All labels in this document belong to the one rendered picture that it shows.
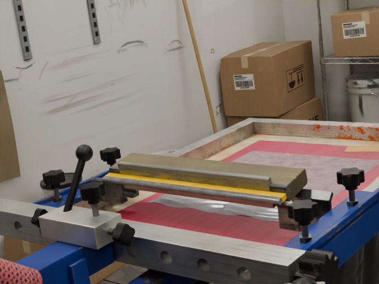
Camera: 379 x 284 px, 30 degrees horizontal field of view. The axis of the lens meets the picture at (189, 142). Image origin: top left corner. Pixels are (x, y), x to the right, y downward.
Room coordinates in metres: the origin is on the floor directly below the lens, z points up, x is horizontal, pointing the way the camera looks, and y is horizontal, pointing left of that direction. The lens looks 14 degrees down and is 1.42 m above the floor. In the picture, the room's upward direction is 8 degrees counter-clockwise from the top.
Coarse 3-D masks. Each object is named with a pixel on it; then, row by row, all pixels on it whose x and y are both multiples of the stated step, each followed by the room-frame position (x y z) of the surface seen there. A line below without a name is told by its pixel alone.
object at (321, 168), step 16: (320, 160) 1.51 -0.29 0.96; (336, 160) 1.49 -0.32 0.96; (352, 160) 1.47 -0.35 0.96; (368, 160) 1.46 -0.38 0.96; (320, 176) 1.39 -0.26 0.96; (336, 176) 1.38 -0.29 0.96; (368, 176) 1.35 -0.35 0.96; (336, 192) 1.28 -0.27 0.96; (208, 224) 1.20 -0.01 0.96; (224, 224) 1.19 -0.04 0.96; (240, 224) 1.18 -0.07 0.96; (256, 224) 1.17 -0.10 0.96; (272, 224) 1.16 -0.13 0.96; (256, 240) 1.10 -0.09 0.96; (272, 240) 1.09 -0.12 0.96; (288, 240) 1.08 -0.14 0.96
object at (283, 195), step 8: (112, 176) 1.31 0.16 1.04; (120, 176) 1.30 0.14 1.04; (128, 176) 1.29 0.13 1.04; (136, 176) 1.28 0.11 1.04; (176, 184) 1.21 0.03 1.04; (184, 184) 1.20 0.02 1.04; (192, 184) 1.19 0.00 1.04; (200, 184) 1.18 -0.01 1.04; (208, 184) 1.17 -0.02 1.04; (240, 192) 1.12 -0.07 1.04; (248, 192) 1.11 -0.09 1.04; (256, 192) 1.10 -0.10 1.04; (264, 192) 1.10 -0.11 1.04; (272, 192) 1.09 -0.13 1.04
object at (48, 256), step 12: (36, 252) 0.96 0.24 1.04; (48, 252) 0.95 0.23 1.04; (60, 252) 0.95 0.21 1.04; (72, 252) 0.94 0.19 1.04; (84, 252) 0.96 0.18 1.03; (96, 252) 0.98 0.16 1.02; (108, 252) 0.99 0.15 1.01; (24, 264) 0.92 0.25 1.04; (36, 264) 0.91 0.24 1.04; (48, 264) 0.91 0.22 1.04; (60, 264) 0.92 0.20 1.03; (96, 264) 0.97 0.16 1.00; (108, 264) 0.99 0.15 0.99; (48, 276) 0.90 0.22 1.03; (60, 276) 0.92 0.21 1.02
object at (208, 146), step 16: (240, 128) 1.77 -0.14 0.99; (256, 128) 1.82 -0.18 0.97; (272, 128) 1.78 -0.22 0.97; (288, 128) 1.75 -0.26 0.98; (304, 128) 1.72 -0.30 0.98; (320, 128) 1.69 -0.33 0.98; (336, 128) 1.67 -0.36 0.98; (352, 128) 1.64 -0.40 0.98; (368, 128) 1.61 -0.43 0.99; (192, 144) 1.67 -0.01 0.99; (208, 144) 1.66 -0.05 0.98; (224, 144) 1.72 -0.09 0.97
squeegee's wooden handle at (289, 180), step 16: (128, 160) 1.35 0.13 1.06; (144, 160) 1.33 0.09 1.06; (160, 160) 1.31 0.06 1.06; (176, 160) 1.29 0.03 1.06; (192, 160) 1.27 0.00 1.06; (208, 160) 1.25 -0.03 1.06; (272, 176) 1.12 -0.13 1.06; (288, 176) 1.11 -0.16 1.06; (304, 176) 1.12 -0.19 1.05; (288, 192) 1.08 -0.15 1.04
